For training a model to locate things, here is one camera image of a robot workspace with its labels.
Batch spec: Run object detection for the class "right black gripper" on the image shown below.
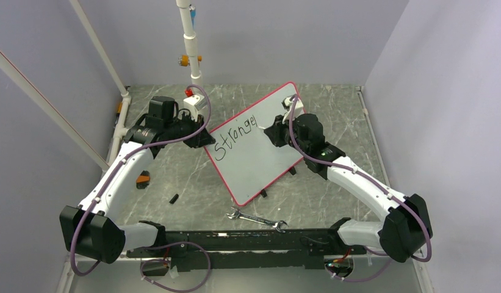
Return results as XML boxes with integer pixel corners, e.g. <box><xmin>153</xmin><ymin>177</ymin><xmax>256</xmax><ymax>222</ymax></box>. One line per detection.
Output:
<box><xmin>265</xmin><ymin>112</ymin><xmax>309</xmax><ymax>155</ymax></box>

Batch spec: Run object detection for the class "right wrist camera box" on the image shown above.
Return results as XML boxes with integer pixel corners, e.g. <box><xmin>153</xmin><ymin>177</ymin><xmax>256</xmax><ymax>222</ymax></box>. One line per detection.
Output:
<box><xmin>281</xmin><ymin>94</ymin><xmax>304</xmax><ymax>124</ymax></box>

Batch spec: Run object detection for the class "black marker cap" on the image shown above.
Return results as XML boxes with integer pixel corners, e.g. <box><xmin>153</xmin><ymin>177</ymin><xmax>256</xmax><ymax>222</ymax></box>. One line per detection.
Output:
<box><xmin>169</xmin><ymin>194</ymin><xmax>179</xmax><ymax>204</ymax></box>

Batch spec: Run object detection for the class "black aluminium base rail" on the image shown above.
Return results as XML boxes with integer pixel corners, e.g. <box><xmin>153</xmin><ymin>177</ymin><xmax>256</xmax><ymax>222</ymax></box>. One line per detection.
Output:
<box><xmin>66</xmin><ymin>228</ymin><xmax>423</xmax><ymax>280</ymax></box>

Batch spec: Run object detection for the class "red framed whiteboard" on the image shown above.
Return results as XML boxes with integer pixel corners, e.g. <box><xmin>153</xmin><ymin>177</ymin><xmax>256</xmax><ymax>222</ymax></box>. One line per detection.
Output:
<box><xmin>204</xmin><ymin>82</ymin><xmax>302</xmax><ymax>206</ymax></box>

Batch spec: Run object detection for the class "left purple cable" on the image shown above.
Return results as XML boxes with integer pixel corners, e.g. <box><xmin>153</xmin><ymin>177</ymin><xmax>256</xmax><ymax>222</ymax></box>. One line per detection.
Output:
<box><xmin>70</xmin><ymin>84</ymin><xmax>212</xmax><ymax>293</ymax></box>

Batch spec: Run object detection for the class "orange black small block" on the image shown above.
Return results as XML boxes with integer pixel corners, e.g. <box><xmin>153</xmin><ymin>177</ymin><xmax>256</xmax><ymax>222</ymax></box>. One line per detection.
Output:
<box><xmin>136</xmin><ymin>170</ymin><xmax>151</xmax><ymax>189</ymax></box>

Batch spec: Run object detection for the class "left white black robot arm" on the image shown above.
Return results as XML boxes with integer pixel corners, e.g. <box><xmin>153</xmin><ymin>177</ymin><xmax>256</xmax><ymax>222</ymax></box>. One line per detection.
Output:
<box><xmin>59</xmin><ymin>96</ymin><xmax>215</xmax><ymax>264</ymax></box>

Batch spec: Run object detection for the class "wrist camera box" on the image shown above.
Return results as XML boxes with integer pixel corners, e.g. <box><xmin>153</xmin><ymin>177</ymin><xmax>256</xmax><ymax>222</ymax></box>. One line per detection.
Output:
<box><xmin>183</xmin><ymin>89</ymin><xmax>207</xmax><ymax>121</ymax></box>
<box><xmin>281</xmin><ymin>94</ymin><xmax>304</xmax><ymax>124</ymax></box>

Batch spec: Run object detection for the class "silver double ended wrench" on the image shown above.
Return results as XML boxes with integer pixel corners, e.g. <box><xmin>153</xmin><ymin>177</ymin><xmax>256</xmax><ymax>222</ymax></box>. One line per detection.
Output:
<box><xmin>225</xmin><ymin>207</ymin><xmax>288</xmax><ymax>233</ymax></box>

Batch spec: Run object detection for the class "purple cable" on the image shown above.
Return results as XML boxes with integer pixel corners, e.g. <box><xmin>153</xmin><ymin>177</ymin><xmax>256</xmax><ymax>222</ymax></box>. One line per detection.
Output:
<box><xmin>288</xmin><ymin>95</ymin><xmax>433</xmax><ymax>283</ymax></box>
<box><xmin>70</xmin><ymin>84</ymin><xmax>212</xmax><ymax>293</ymax></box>

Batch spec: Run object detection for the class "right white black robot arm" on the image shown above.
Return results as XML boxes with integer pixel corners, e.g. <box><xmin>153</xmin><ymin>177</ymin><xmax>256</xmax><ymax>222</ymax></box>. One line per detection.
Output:
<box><xmin>264</xmin><ymin>114</ymin><xmax>433</xmax><ymax>262</ymax></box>

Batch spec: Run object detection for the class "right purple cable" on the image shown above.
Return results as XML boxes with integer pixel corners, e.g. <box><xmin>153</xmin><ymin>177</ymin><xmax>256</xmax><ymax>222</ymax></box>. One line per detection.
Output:
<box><xmin>288</xmin><ymin>95</ymin><xmax>433</xmax><ymax>283</ymax></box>

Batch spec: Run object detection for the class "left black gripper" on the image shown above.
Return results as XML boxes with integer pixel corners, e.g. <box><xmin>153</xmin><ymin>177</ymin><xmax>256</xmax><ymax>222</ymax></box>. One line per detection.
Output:
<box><xmin>164</xmin><ymin>110</ymin><xmax>214</xmax><ymax>148</ymax></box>

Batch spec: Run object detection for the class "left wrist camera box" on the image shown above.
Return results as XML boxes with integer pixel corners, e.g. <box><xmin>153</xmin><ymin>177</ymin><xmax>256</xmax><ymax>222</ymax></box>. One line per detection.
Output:
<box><xmin>183</xmin><ymin>89</ymin><xmax>207</xmax><ymax>121</ymax></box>

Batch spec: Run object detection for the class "white pvc pipe frame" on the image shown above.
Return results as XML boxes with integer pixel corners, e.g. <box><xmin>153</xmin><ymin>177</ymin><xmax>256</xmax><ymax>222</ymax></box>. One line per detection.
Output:
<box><xmin>0</xmin><ymin>0</ymin><xmax>205</xmax><ymax>171</ymax></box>

